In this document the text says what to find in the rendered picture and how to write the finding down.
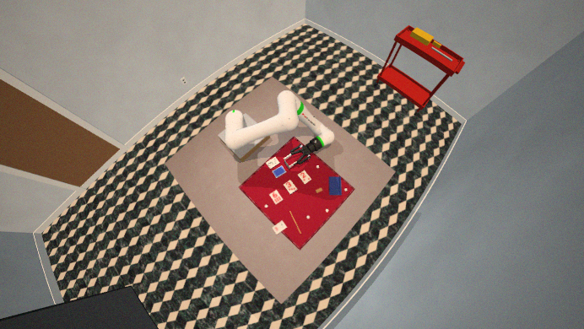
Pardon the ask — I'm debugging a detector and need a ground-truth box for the blue book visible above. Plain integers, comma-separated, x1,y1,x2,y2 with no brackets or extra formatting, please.
329,176,342,196

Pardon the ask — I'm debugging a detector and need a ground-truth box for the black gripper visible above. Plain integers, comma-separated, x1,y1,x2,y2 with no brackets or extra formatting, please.
284,143,315,167

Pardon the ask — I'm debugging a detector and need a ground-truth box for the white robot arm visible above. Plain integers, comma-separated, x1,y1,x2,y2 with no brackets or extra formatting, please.
224,90,335,151

